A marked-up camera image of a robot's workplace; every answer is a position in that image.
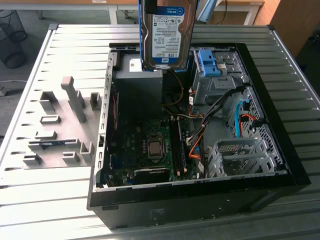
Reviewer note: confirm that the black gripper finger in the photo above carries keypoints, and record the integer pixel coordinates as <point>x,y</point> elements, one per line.
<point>150,6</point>

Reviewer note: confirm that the hard disk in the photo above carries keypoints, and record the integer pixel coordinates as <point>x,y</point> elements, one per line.
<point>167,37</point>

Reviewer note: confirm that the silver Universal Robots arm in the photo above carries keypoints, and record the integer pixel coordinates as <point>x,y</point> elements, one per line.
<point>207,12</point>

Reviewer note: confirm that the metal disk bay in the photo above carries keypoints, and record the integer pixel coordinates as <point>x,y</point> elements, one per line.
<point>250,142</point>

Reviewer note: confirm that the grey power supply unit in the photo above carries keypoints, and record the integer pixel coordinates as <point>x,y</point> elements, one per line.
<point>140,85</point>

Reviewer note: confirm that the blue plastic drive latch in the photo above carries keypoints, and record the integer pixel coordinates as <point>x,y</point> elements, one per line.
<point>208,66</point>

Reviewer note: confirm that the metal drive cage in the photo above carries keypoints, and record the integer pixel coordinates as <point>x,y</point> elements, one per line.
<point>217,87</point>

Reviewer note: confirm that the grey parts rack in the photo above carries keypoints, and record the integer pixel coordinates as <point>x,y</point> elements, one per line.
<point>75,100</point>

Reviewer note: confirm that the green motherboard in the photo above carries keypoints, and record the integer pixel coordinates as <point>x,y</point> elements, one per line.
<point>165,135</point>

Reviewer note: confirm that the black RAM slot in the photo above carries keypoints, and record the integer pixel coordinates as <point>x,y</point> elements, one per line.
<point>174,145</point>
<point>183,150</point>

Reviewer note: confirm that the black mesh waste basket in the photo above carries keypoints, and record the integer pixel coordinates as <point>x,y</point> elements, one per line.
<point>12,37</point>

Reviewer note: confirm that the silver CPU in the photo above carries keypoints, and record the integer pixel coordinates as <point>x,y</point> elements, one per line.
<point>155,148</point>

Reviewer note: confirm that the brown wooden cabinet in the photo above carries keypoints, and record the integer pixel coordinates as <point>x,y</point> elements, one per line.
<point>295,20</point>

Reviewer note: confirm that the black CPU socket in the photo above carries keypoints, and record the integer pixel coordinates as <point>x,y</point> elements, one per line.
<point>156,158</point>

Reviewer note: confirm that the black graphics card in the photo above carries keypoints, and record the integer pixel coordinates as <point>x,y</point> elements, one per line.
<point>151,173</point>

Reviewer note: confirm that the blue RAM stick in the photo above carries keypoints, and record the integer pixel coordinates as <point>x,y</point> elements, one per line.
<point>53,143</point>

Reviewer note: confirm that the grey floor box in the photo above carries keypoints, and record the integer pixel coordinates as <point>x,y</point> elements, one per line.
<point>3,90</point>

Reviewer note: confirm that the black open PC case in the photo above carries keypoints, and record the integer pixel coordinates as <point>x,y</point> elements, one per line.
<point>200,207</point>

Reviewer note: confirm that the wooden desk with white frame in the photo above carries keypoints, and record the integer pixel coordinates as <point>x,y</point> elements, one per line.
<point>75,2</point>

